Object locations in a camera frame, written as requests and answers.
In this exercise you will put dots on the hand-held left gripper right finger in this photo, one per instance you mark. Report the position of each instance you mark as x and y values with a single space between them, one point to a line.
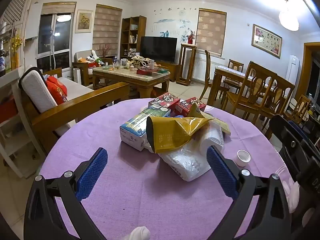
220 172

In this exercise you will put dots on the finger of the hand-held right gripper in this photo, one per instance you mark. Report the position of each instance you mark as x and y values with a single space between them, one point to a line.
298 128
282 132

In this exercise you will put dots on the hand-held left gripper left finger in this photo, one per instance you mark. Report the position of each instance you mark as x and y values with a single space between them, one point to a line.
92 172

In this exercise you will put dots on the white bottle cap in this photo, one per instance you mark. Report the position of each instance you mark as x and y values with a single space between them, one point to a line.
242 158

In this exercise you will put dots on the white plastic bag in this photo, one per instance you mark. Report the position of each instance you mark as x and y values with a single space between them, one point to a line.
185 165

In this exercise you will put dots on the clear plastic container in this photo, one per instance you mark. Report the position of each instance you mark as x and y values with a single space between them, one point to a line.
210 137

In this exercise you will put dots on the blue white tissue box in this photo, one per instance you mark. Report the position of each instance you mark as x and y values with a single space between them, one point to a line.
135 132

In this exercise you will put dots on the yellow plastic bag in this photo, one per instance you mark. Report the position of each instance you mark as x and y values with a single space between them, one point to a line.
172 132

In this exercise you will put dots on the person's right hand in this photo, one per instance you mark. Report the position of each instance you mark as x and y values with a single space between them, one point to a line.
293 196

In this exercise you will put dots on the person's left hand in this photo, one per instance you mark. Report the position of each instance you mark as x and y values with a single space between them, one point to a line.
138 233

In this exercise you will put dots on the wooden dining chair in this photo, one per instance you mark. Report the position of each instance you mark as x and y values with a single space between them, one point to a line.
208 80
277 97
235 65
300 107
250 90

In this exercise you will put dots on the purple tablecloth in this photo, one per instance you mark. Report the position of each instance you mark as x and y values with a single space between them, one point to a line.
125 192

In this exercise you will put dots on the white standing air conditioner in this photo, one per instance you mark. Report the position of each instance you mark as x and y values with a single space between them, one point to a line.
292 70

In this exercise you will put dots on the wooden sofa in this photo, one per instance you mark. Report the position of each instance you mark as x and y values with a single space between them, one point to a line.
75 105

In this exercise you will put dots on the red printed box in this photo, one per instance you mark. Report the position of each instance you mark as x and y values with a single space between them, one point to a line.
185 105
163 100

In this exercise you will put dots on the wooden dining table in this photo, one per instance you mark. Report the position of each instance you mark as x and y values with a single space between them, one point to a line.
227 71

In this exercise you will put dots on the red cushion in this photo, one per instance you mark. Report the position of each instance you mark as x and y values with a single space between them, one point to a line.
57 90

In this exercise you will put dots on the wide framed picture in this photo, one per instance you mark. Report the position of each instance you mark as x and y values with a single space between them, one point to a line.
266 41

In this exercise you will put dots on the wooden coffee table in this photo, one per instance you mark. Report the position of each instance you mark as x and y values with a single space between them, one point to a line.
125 76

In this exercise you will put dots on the wooden armchair with toys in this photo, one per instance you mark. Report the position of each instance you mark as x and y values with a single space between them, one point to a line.
82 71

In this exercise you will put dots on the white radiator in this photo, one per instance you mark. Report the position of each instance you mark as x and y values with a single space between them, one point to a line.
200 68

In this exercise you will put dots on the round ceiling lamp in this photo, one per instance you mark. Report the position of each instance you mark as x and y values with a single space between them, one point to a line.
288 18

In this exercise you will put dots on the tall wooden plant stand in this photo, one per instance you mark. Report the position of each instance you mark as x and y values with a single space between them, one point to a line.
186 65

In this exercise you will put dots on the red tray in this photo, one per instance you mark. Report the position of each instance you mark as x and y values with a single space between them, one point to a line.
143 71

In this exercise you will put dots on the beige roller blind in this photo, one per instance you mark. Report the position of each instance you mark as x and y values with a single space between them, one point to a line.
210 32
106 30

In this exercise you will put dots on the red vase with flowers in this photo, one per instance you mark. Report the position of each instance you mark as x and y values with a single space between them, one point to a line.
190 38

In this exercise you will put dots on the black television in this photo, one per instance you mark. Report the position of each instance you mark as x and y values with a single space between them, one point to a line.
158 48

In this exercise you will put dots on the window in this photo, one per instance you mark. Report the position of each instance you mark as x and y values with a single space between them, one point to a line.
46 35

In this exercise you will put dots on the yellow flowers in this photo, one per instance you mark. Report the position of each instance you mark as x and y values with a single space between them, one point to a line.
16 42

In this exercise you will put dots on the wooden bookshelf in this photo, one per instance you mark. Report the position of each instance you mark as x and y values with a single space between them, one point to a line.
142 30

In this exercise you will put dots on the sunflower painting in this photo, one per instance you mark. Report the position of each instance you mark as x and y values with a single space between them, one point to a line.
84 21

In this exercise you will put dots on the wooden door frame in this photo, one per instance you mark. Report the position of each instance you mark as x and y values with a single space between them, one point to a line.
303 67

